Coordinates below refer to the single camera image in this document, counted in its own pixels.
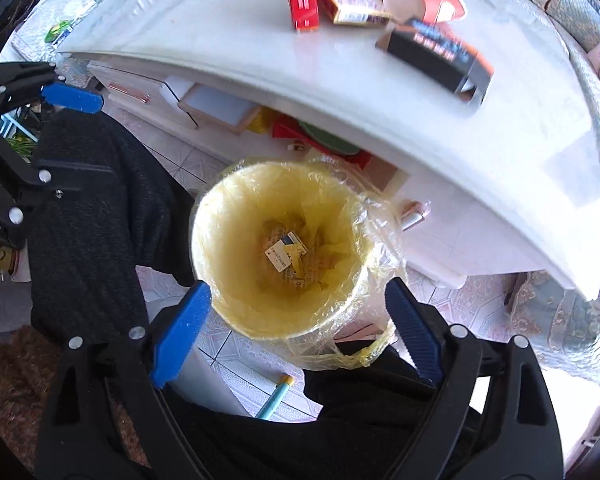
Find silver drawer handle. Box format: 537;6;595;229
400;200;432;232

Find copper drawer handle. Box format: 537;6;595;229
107;82;153;106

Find green plate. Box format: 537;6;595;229
300;120;361;157

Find white paper sheet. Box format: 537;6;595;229
170;342;253;418

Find person's right leg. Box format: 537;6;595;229
175;340;481;480

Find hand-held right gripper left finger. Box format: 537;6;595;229
35;280;216;480

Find white framed board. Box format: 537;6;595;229
177;82;261;136

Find white coffee table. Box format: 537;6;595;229
55;0;600;303

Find small white blue packet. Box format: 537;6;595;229
265;232;307;273

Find brown fuzzy cushion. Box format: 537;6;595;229
0;325;146;466

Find purple playing card box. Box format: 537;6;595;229
316;0;393;26

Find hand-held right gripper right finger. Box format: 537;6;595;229
384;277;566;480

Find waste bin with yellow liner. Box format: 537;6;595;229
190;157;406;371

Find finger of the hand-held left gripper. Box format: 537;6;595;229
0;157;83;251
0;60;105;128

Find silver foil bag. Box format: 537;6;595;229
15;0;136;61

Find blue pen with yellow cap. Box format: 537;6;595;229
255;372;296;421

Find flat red box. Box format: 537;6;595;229
272;115;371;171

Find black carton box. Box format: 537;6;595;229
376;22;495;106

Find green plant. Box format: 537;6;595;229
2;110;42;162

